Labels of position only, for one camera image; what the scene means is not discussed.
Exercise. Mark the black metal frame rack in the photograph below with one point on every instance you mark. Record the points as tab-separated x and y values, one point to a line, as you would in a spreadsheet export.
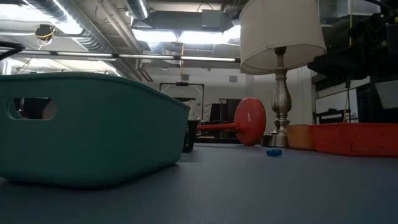
182	83

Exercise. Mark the round silver ceiling duct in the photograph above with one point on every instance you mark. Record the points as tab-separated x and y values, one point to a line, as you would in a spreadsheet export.
138	7

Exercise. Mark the whiteboard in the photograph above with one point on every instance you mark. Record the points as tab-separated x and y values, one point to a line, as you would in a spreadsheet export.
332	101

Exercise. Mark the red slotted plastic basket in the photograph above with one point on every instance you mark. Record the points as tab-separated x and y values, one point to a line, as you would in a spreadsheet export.
354	140

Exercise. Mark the black cabinet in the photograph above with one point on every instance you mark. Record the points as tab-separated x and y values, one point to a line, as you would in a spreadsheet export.
222	112

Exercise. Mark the orange plastic bin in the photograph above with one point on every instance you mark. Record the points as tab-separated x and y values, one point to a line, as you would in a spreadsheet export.
300	137

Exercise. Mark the red disc on red rod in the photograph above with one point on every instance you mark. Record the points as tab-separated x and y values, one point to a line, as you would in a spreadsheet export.
250	121

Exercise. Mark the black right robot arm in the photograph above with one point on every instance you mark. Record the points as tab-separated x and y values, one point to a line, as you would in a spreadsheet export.
363	49

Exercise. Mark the grey flat panel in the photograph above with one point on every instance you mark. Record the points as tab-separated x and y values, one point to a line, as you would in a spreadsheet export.
387	93

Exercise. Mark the grey ceiling ventilation unit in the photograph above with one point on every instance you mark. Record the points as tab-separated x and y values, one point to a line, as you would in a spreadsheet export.
186	20

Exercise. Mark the grey wall vent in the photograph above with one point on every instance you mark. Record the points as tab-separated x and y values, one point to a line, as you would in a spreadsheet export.
233	78

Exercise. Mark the long fluorescent light tube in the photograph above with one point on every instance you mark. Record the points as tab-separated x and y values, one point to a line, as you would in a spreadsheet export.
174	57

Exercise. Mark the small blue crayon piece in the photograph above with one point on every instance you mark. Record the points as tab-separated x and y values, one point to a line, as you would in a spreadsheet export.
274	152

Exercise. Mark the teal plastic bin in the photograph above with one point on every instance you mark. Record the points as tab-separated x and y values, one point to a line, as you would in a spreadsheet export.
93	133

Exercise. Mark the silver table lamp cream shade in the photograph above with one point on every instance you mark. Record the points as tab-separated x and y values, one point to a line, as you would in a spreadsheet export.
280	31

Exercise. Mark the black slotted plastic basket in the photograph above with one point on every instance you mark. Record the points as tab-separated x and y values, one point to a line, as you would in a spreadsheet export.
190	137

